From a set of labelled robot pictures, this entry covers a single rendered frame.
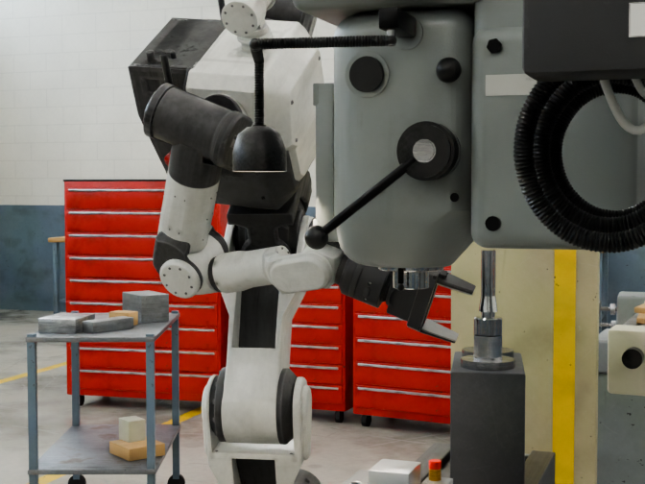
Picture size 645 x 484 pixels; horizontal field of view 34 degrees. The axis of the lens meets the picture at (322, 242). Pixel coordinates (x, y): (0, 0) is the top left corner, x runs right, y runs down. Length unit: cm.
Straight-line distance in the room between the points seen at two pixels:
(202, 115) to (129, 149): 1017
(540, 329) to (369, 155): 187
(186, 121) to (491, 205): 66
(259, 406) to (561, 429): 137
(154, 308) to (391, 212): 339
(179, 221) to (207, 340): 481
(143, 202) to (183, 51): 480
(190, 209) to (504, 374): 59
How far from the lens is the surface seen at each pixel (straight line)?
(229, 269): 188
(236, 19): 187
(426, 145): 127
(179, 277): 190
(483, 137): 127
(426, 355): 609
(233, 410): 201
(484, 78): 127
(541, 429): 319
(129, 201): 679
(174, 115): 177
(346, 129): 134
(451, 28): 131
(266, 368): 202
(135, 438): 455
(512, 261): 313
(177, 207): 185
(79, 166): 1225
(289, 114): 188
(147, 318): 465
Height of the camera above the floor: 141
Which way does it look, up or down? 3 degrees down
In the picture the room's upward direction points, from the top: straight up
